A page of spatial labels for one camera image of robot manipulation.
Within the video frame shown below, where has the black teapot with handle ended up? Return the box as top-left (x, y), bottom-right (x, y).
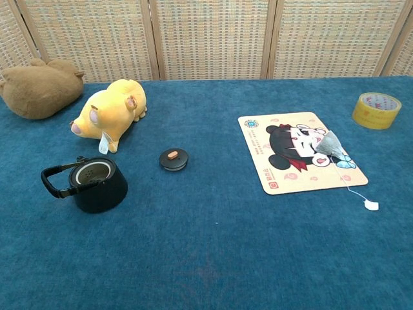
top-left (41, 156), bottom-right (128, 214)

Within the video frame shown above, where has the grey pyramid tea bag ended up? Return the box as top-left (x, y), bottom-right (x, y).
top-left (315, 130), bottom-right (380, 212)

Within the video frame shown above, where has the black teapot lid orange knob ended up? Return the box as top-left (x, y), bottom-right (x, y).
top-left (159, 148), bottom-right (190, 172)

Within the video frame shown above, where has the blue table carpet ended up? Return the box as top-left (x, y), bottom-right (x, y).
top-left (0, 76), bottom-right (413, 310)

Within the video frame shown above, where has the cartoon girl mouse pad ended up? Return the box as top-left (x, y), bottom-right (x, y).
top-left (237, 111), bottom-right (369, 196)

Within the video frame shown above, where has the yellow plush toy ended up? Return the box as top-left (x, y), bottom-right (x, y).
top-left (70, 78), bottom-right (148, 154)

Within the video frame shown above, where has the woven wooden folding screen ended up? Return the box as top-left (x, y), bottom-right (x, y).
top-left (0, 0), bottom-right (413, 83)

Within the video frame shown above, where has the yellow packing tape roll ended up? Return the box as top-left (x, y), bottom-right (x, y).
top-left (351, 92), bottom-right (403, 130)

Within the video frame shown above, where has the brown plush toy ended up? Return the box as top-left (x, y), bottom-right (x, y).
top-left (0, 57), bottom-right (85, 120)

